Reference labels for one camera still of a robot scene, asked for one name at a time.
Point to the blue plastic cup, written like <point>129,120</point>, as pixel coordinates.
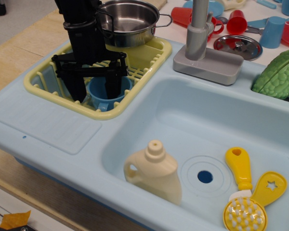
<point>103,99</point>

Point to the red cup lying left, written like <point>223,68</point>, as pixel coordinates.
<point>182,16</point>

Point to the black caster wheel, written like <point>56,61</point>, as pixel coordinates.
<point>2,8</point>

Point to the steel pot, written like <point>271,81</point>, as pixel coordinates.
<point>128,23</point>

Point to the cream toy detergent bottle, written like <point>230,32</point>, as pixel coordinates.
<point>155,171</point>

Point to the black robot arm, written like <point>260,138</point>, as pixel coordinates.
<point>79,11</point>

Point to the red mug behind faucet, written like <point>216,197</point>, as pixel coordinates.
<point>215,25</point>

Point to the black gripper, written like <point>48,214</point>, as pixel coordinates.
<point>88,47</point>

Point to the blue upturned cup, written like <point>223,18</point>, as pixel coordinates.
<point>272,34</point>

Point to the yellow dish brush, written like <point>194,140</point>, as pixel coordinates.
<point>238,160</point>

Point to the red cup lying centre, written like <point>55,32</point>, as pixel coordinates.
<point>237,24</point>

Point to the yellow star scrubber brush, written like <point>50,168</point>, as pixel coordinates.
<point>248,213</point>

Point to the orange tape piece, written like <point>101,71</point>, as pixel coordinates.
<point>16,220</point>

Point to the light blue toy sink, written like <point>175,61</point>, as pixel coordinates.
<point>197,121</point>

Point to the red cup lying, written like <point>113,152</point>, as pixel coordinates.
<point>182,16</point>
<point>237,24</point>

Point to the green bumpy toy vegetable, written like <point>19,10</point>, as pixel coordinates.
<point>274,80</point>

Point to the grey toy faucet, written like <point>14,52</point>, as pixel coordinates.
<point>196,60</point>

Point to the yellow dish rack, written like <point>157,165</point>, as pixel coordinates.
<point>142,61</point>

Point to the steel pot lid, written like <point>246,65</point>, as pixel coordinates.
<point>246,47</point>

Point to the blue plate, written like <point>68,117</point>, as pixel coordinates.
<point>214,6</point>

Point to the cream toy item top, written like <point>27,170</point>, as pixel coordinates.
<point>233,4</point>

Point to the blue toy knife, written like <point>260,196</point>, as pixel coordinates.
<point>258,23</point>

